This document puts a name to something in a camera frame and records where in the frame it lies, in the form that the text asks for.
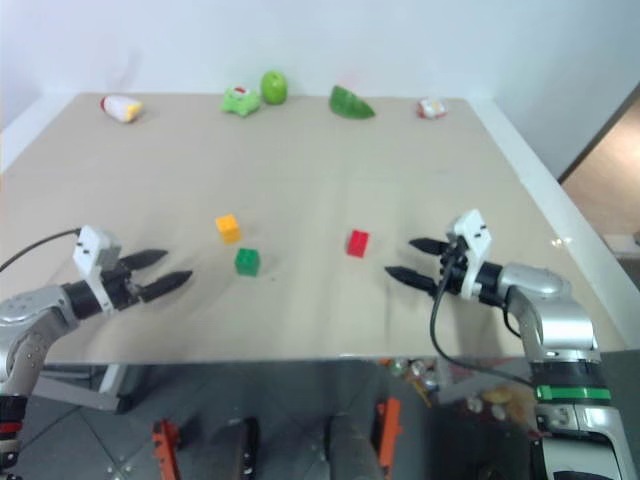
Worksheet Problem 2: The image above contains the yellow toy block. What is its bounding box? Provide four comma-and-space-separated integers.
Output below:
214, 213, 242, 245

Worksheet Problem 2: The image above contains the dark rounded shape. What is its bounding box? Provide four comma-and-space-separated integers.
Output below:
240, 416, 262, 480

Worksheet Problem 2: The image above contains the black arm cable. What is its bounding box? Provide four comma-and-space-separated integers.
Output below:
0, 227, 84, 272
429, 248, 539, 389

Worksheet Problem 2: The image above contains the white red yellow toy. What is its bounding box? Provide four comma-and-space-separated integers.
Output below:
98, 94, 145, 124

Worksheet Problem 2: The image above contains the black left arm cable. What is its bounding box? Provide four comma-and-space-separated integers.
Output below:
0, 227, 84, 272

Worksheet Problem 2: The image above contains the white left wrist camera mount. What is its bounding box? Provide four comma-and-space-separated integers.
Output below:
72, 225, 123, 314

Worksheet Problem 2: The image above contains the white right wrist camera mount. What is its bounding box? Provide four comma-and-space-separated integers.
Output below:
445, 208, 496, 302

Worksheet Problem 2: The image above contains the red white snack packet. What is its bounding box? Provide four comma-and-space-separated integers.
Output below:
416, 96, 448, 120

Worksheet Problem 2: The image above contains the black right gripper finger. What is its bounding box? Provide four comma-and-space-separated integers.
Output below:
408, 237, 447, 257
384, 265, 440, 294

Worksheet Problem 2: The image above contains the grey metal table frame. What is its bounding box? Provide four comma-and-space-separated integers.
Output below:
29, 363, 133, 416

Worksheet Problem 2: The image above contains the green apple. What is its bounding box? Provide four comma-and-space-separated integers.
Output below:
259, 69, 290, 106

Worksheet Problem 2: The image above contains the red toy block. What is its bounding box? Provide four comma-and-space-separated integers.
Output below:
344, 228, 372, 259

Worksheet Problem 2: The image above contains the green toy block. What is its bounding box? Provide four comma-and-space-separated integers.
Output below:
234, 246, 262, 277

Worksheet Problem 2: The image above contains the green plush toy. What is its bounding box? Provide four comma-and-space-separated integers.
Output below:
220, 85, 262, 120

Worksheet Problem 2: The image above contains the orange clamp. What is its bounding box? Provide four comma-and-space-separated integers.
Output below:
375, 397, 404, 470
151, 418, 184, 480

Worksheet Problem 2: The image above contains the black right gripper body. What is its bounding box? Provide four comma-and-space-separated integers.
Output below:
432, 236, 474, 297

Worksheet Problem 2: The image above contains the tan potato toy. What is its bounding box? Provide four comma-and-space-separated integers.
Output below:
481, 384, 515, 406

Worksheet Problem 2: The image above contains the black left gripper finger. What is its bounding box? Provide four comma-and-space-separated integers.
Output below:
121, 248, 169, 270
138, 269, 195, 303

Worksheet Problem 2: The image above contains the green watermelon slice toy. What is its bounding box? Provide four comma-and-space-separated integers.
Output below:
328, 84, 377, 121

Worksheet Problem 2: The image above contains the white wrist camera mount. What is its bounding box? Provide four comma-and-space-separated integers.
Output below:
72, 225, 123, 314
445, 208, 496, 302

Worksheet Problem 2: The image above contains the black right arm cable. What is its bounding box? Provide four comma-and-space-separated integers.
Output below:
429, 248, 539, 389

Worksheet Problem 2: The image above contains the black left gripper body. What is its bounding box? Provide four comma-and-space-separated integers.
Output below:
101, 255, 147, 310

